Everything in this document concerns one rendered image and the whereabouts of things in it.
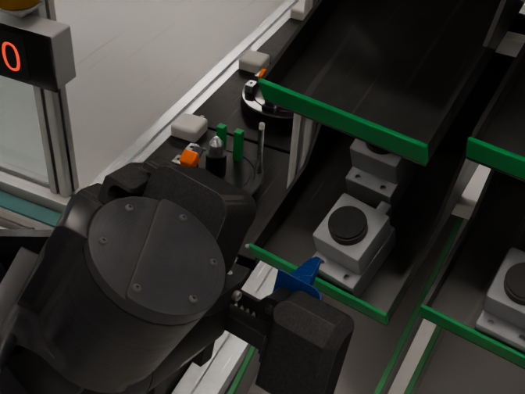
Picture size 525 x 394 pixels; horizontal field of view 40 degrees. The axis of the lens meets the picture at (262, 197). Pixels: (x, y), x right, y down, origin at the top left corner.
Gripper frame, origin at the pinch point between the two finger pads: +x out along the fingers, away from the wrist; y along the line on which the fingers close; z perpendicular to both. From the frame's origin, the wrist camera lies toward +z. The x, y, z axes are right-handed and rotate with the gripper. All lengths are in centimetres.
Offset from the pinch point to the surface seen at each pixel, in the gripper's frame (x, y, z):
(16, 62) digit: 22, 47, -6
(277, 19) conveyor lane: 99, 57, -12
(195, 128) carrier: 53, 41, -20
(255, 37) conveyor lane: 89, 55, -14
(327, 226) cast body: 12.5, 0.1, -2.3
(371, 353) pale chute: 22.7, -3.7, -18.9
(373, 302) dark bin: 14.8, -4.5, -8.2
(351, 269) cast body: 12.9, -2.6, -5.1
